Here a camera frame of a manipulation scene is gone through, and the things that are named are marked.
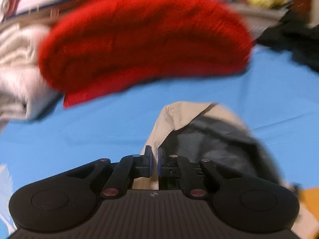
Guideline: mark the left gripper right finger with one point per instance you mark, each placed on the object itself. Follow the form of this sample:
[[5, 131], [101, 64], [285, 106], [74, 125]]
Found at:
[[178, 173]]

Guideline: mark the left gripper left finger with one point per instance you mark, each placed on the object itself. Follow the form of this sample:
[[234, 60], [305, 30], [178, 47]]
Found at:
[[126, 171]]

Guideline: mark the beige and mustard jacket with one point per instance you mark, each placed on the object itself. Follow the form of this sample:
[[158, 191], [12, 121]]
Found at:
[[246, 198]]

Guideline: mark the black clothes pile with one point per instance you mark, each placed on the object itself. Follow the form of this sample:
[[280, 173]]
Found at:
[[292, 33]]

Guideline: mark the white folded blanket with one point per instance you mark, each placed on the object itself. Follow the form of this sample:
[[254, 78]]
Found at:
[[25, 95]]

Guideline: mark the blue patterned bed sheet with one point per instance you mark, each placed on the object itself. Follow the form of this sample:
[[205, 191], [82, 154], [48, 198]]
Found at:
[[276, 98]]

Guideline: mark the red folded blanket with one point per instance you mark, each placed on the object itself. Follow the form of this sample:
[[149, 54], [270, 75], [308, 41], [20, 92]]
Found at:
[[107, 46]]

